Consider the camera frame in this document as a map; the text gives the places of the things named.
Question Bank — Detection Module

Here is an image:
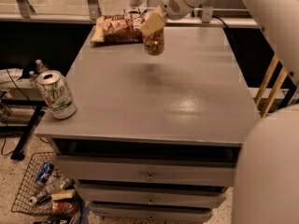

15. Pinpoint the red snack bag in basket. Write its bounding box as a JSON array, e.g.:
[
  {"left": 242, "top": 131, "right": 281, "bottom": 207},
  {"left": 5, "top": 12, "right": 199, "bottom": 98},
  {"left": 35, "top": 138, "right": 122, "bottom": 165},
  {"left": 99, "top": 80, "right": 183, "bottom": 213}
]
[{"left": 34, "top": 199, "right": 78, "bottom": 217}]

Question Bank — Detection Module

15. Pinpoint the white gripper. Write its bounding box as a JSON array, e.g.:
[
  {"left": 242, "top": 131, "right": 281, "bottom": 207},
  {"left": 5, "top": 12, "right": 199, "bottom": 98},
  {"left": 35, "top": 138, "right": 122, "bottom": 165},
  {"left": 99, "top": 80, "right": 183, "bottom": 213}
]
[{"left": 140, "top": 0, "right": 208, "bottom": 36}]

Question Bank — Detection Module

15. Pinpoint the black side table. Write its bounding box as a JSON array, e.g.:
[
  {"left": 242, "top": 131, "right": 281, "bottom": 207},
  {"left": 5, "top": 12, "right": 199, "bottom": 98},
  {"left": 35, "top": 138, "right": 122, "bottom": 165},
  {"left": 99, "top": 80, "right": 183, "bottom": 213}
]
[{"left": 0, "top": 77, "right": 48, "bottom": 161}]

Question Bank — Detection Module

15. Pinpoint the yellow sponge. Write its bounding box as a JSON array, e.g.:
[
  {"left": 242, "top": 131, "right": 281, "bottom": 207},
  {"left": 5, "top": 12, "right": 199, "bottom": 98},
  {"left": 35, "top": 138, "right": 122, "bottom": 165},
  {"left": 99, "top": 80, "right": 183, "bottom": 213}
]
[{"left": 51, "top": 189, "right": 76, "bottom": 201}]

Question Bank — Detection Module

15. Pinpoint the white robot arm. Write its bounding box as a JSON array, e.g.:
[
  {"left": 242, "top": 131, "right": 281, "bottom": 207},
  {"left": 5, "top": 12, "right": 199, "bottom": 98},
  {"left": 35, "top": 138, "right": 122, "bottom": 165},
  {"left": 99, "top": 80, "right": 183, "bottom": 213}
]
[{"left": 141, "top": 0, "right": 299, "bottom": 224}]

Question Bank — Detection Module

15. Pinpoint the grey drawer cabinet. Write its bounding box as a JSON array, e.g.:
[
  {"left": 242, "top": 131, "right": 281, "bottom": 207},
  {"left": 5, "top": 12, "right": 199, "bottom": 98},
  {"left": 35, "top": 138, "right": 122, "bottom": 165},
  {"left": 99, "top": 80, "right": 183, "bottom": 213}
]
[{"left": 36, "top": 27, "right": 259, "bottom": 223}]

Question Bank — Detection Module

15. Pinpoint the black cable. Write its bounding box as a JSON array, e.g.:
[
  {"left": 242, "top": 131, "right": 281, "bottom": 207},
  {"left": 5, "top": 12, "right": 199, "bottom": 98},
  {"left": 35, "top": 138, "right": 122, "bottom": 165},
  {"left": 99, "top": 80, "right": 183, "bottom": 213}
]
[{"left": 212, "top": 15, "right": 239, "bottom": 53}]

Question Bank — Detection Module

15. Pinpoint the plastic water bottle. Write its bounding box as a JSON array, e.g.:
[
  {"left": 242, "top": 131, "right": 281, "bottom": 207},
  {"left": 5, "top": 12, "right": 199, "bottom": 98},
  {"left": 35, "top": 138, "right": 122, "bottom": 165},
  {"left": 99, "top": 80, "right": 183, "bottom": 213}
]
[{"left": 36, "top": 59, "right": 49, "bottom": 74}]

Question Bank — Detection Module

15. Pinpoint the wire basket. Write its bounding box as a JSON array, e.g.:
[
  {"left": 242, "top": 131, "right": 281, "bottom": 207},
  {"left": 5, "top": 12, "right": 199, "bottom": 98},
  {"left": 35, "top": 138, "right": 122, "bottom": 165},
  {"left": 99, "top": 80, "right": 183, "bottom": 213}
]
[{"left": 11, "top": 152, "right": 79, "bottom": 217}]

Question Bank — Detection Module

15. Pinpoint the green white 7up can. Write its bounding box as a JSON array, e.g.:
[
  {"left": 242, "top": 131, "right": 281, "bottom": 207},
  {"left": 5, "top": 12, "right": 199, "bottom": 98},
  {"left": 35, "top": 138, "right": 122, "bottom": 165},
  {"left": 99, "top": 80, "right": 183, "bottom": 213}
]
[{"left": 36, "top": 70, "right": 77, "bottom": 119}]

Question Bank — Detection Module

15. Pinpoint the orange soda can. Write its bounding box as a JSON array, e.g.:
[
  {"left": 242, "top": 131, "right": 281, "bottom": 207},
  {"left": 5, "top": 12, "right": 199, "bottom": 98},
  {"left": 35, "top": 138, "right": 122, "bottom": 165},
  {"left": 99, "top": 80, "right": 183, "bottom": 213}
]
[{"left": 143, "top": 29, "right": 164, "bottom": 55}]

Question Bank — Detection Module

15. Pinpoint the brown chip bag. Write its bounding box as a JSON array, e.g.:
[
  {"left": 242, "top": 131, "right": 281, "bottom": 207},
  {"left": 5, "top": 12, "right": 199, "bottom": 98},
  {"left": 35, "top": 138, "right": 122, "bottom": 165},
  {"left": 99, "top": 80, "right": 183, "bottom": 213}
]
[{"left": 92, "top": 13, "right": 144, "bottom": 44}]

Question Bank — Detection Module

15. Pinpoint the blue pepsi can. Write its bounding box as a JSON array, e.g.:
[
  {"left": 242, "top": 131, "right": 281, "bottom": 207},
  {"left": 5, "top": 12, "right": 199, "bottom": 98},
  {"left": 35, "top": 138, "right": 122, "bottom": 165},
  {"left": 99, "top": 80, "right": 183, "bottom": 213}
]
[{"left": 36, "top": 162, "right": 54, "bottom": 184}]

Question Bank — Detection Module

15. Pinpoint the clear plastic bottle in basket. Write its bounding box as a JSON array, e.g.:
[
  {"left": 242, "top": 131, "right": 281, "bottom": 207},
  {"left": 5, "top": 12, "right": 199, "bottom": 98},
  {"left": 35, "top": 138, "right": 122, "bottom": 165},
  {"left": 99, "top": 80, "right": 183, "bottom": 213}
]
[{"left": 29, "top": 177, "right": 73, "bottom": 205}]

